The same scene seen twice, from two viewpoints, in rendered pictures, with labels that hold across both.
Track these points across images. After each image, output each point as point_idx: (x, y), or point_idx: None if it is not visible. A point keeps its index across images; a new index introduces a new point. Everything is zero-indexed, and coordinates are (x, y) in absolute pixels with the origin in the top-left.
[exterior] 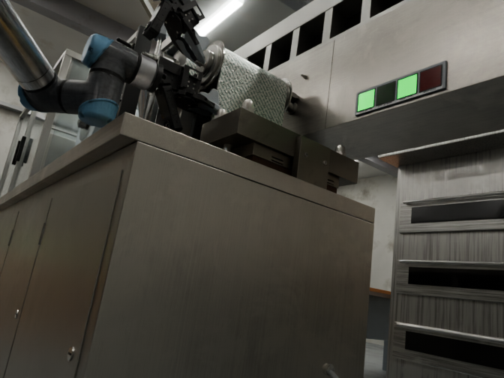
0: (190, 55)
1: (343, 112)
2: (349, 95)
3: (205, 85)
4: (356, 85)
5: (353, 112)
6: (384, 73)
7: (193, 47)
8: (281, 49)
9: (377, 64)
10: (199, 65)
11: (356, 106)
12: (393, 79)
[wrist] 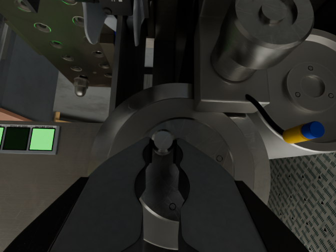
0: (183, 159)
1: (77, 136)
2: (68, 155)
3: (178, 93)
4: (57, 166)
5: (63, 132)
6: (19, 166)
7: (119, 174)
8: None
9: (26, 182)
10: (176, 138)
11: (55, 136)
12: (8, 155)
